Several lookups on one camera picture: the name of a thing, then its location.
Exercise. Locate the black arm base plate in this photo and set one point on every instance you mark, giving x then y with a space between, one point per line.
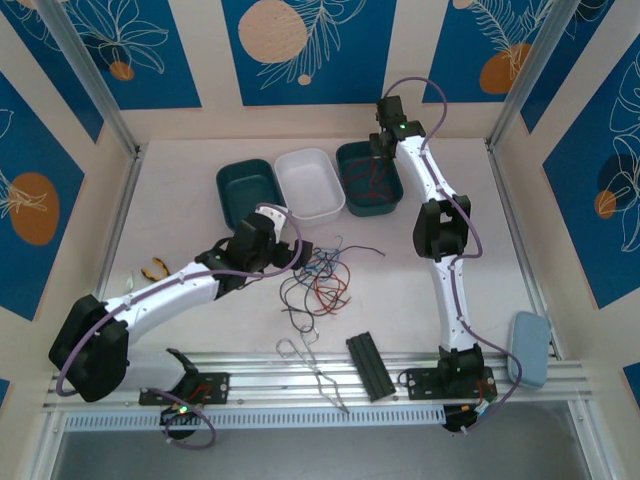
220 387
420 385

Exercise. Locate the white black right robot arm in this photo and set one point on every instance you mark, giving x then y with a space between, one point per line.
452 300

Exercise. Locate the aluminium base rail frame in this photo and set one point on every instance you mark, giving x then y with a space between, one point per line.
280 385

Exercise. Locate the teal plastic bin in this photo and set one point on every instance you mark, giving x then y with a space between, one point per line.
395 200
245 190

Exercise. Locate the black rail piece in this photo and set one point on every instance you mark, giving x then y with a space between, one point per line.
370 367

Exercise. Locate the light blue case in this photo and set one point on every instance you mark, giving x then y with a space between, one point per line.
530 350

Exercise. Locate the small white object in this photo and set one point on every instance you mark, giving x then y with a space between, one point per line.
129 285

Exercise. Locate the white plastic bin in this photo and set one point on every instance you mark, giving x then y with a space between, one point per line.
307 182

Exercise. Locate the metal scissor tongs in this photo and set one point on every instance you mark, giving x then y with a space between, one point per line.
315 371

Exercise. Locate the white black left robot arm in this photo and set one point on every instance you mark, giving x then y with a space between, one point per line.
165 292

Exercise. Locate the black controller board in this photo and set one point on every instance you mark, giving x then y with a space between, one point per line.
172 415
452 422

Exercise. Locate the aluminium frame post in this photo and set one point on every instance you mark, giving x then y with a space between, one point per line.
531 75
91 75

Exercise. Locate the aluminium table side rail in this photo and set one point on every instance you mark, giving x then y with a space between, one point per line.
501 175
127 200

